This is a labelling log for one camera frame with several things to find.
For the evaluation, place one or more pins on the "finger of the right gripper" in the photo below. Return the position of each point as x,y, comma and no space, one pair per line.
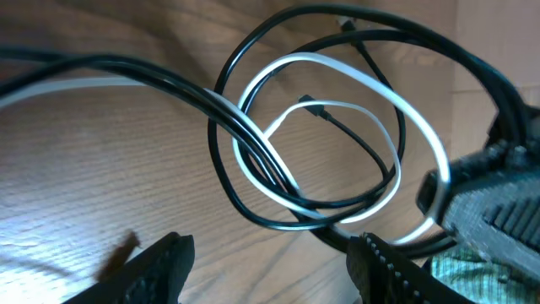
493,206

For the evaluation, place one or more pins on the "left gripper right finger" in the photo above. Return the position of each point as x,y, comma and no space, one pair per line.
383,276

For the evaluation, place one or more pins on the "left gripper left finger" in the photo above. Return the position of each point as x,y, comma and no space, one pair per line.
156,275

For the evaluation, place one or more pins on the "cardboard box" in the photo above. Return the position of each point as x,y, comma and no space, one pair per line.
505,34

